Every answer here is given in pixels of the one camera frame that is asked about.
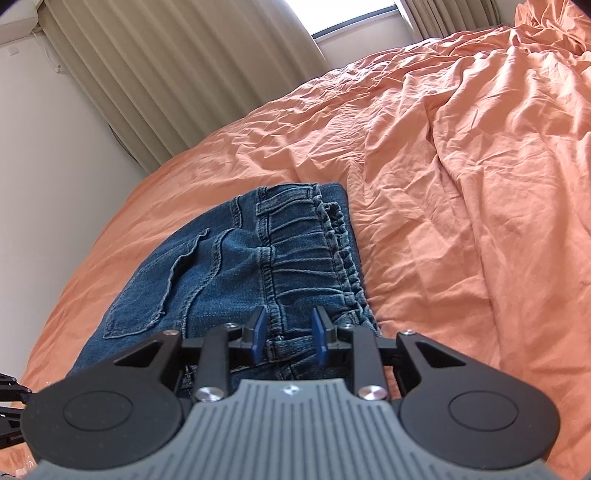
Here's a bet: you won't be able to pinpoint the orange bed sheet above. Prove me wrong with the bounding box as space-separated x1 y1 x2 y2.
18 0 591 480

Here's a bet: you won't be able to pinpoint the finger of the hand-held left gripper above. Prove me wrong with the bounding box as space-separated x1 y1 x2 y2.
0 374 33 403
0 405 25 450

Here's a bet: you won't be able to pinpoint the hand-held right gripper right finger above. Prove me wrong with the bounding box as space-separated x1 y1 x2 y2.
312 306 465 403

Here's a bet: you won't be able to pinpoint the white wall cable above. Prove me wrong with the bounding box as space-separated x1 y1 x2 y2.
30 25 65 75

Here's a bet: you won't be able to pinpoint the window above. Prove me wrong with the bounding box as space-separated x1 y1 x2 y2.
281 0 428 41

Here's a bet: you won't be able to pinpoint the blue denim pants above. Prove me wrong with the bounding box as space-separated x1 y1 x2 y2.
69 182 384 402

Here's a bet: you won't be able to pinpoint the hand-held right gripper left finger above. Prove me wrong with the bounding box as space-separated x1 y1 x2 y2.
113 308 267 403

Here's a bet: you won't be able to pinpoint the beige pleated curtain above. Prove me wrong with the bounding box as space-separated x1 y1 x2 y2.
406 0 536 38
38 0 329 175

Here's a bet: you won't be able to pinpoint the white air conditioner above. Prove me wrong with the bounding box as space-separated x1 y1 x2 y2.
0 8 40 44

